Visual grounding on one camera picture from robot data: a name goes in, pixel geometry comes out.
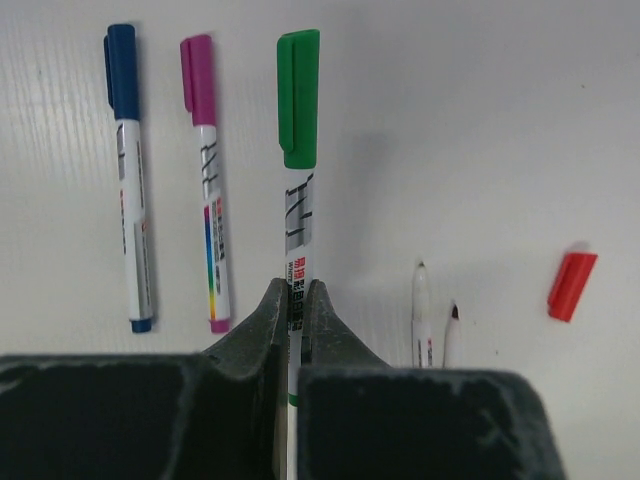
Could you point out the red pen cap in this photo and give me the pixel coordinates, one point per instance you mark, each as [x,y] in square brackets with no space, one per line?
[573,273]

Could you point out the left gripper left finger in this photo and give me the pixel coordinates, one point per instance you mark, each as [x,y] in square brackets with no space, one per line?
[215,414]

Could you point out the blue pen cap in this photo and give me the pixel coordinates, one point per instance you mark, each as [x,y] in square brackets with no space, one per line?
[120,58]

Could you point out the purple pen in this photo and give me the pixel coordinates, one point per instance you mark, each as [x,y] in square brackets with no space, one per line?
[214,230]

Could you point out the green pen cap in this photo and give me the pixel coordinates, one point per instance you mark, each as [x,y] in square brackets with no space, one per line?
[297,89]

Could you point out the blue pen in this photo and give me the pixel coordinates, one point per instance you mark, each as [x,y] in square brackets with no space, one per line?
[134,226]

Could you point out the yellow pen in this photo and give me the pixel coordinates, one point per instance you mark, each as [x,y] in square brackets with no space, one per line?
[422,349]

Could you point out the red pen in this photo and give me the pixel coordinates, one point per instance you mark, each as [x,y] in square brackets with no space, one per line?
[453,344]

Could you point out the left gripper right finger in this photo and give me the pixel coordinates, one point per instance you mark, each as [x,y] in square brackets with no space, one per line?
[360,418]

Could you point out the purple pen cap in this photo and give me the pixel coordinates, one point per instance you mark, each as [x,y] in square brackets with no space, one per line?
[198,77]

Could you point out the green pen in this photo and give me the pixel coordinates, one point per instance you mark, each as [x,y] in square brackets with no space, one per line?
[299,275]

